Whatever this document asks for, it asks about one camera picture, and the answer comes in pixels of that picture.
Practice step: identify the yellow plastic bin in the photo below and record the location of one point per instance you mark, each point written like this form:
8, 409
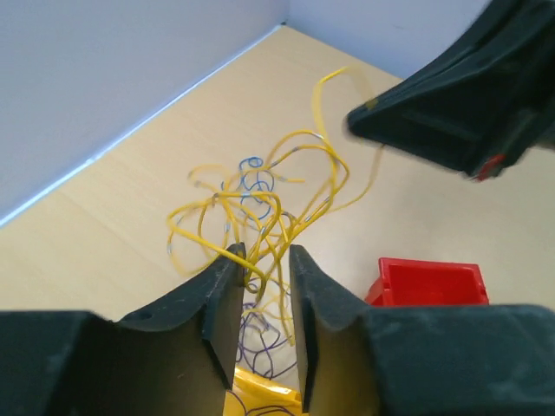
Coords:
252, 394

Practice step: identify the red plastic bin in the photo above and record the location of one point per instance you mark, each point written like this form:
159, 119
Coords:
406, 283

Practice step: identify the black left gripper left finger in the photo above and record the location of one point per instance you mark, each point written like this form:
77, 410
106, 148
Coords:
174, 356

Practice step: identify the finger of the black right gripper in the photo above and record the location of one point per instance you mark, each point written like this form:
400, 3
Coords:
481, 104

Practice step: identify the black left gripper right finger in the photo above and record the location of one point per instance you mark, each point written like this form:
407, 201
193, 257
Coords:
356, 359

